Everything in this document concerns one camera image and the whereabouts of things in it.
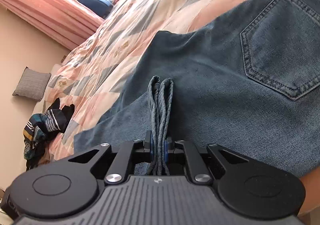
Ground blue denim jeans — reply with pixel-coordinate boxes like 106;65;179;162
74;0;319;177

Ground dark striped clothes pile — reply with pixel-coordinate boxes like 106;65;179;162
23;98;75;171

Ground grey cushion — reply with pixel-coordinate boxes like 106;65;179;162
12;67;52;101

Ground pink curtain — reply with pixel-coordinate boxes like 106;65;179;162
1;0;104;50

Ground pink grey checkered quilt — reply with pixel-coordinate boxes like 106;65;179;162
34;0;245;164

